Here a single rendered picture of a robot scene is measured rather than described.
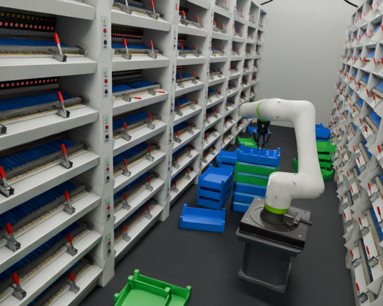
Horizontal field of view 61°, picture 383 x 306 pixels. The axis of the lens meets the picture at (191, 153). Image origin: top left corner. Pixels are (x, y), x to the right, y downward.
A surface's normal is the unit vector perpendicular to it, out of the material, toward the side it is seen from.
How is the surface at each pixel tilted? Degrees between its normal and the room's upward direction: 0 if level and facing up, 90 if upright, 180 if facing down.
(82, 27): 90
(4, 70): 108
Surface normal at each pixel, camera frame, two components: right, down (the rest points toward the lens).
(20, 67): 0.87, 0.45
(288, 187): 0.16, 0.33
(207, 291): 0.07, -0.95
